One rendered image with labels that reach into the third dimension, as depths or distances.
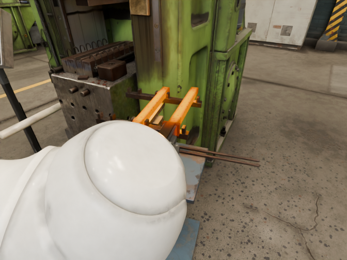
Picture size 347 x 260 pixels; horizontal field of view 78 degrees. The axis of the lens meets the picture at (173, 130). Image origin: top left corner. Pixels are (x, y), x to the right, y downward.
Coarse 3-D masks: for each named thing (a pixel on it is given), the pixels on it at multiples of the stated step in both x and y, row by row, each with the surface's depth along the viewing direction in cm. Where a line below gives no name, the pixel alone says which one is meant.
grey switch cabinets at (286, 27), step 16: (256, 0) 496; (272, 0) 480; (288, 0) 464; (304, 0) 450; (256, 16) 511; (272, 16) 494; (288, 16) 478; (304, 16) 462; (256, 32) 528; (272, 32) 510; (288, 32) 492; (304, 32) 476
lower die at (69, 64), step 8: (96, 48) 120; (112, 48) 117; (120, 48) 119; (128, 48) 122; (72, 56) 108; (88, 56) 104; (96, 56) 107; (104, 56) 107; (112, 56) 112; (64, 64) 108; (72, 64) 105; (80, 64) 103; (88, 64) 100; (72, 72) 108; (80, 72) 106; (88, 72) 103
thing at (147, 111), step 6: (162, 90) 84; (168, 90) 86; (156, 96) 79; (162, 96) 80; (150, 102) 75; (156, 102) 75; (144, 108) 72; (150, 108) 72; (156, 108) 76; (144, 114) 68; (150, 114) 71; (138, 120) 65; (144, 120) 67
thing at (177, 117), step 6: (192, 90) 81; (186, 96) 75; (192, 96) 76; (186, 102) 71; (192, 102) 76; (180, 108) 66; (186, 108) 67; (174, 114) 62; (180, 114) 63; (174, 120) 59; (180, 120) 60; (168, 126) 54; (162, 132) 51; (168, 132) 51
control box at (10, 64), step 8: (0, 8) 104; (0, 16) 104; (8, 16) 110; (0, 24) 105; (8, 24) 110; (0, 32) 105; (8, 32) 110; (0, 40) 105; (8, 40) 110; (0, 48) 105; (8, 48) 110; (0, 56) 105; (8, 56) 110; (0, 64) 106; (8, 64) 110
